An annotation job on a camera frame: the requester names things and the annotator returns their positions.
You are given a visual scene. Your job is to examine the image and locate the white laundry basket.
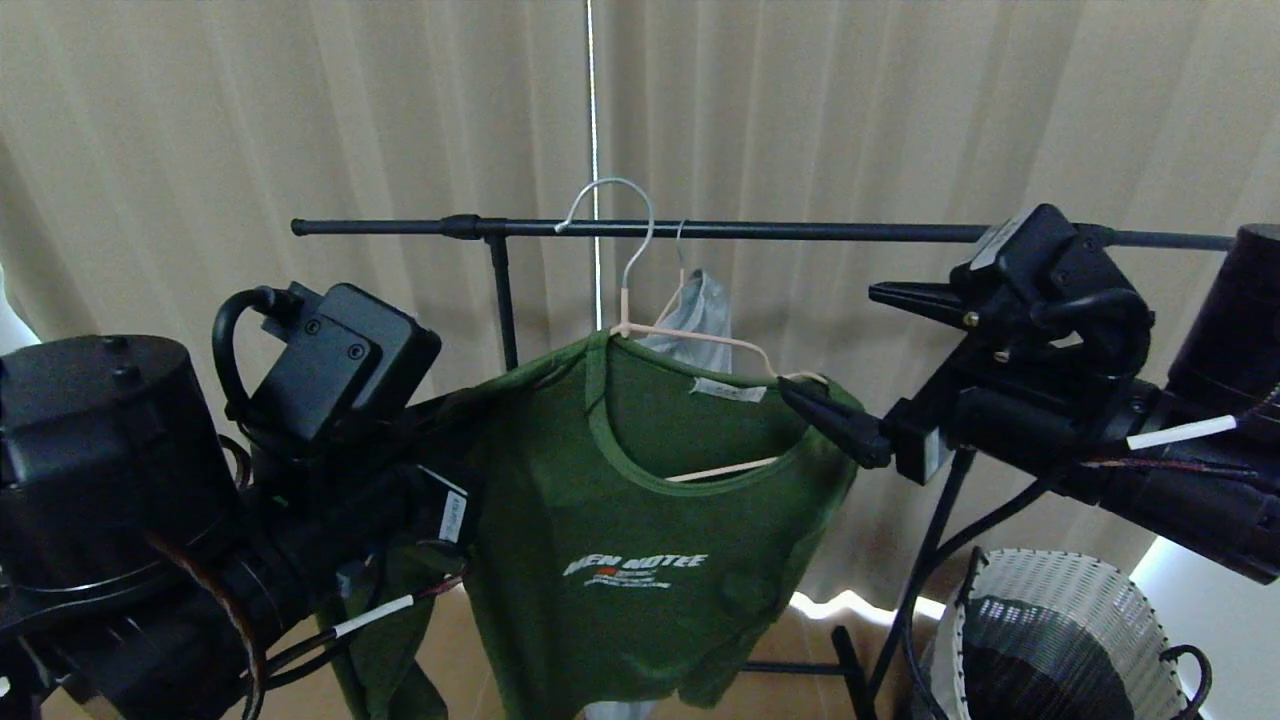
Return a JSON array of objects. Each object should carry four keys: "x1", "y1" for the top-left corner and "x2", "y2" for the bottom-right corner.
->
[{"x1": 915, "y1": 547, "x2": 1214, "y2": 720}]

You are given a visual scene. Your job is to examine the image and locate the black clothes rack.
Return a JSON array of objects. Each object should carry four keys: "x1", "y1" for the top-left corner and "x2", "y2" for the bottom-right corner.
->
[{"x1": 290, "y1": 213, "x2": 1238, "y2": 720}]

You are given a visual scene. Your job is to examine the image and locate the pale grey shorts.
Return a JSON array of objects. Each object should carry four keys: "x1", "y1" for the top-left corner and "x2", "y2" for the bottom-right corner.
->
[{"x1": 585, "y1": 268, "x2": 735, "y2": 720}]

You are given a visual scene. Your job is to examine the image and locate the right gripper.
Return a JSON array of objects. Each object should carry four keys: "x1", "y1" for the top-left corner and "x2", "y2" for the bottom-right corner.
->
[{"x1": 777, "y1": 280, "x2": 1106, "y2": 488}]

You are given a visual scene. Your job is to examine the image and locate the beige curtain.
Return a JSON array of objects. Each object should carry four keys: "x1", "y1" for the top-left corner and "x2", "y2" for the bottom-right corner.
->
[{"x1": 0, "y1": 0, "x2": 1280, "y2": 611}]

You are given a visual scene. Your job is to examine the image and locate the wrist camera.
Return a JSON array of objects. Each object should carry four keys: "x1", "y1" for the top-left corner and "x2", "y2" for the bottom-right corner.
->
[
  {"x1": 250, "y1": 283, "x2": 444, "y2": 448},
  {"x1": 950, "y1": 203, "x2": 1157, "y2": 378}
]

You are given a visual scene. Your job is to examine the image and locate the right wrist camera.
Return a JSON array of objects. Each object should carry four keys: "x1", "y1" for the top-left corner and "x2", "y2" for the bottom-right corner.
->
[{"x1": 950, "y1": 203, "x2": 1157, "y2": 378}]

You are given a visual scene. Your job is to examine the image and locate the pink clothes hanger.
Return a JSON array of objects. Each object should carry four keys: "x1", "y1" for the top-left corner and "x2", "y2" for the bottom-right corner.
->
[
  {"x1": 555, "y1": 177, "x2": 833, "y2": 485},
  {"x1": 655, "y1": 220, "x2": 701, "y2": 331}
]

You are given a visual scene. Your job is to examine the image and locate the dark green garment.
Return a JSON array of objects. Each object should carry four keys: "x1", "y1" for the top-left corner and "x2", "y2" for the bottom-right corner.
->
[{"x1": 320, "y1": 330, "x2": 864, "y2": 720}]

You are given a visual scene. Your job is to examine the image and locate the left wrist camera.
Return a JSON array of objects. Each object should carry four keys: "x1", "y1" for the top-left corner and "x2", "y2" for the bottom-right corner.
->
[{"x1": 250, "y1": 283, "x2": 444, "y2": 448}]

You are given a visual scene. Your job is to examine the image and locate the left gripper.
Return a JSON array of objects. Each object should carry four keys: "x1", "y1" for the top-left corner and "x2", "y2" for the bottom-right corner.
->
[{"x1": 248, "y1": 453, "x2": 483, "y2": 603}]

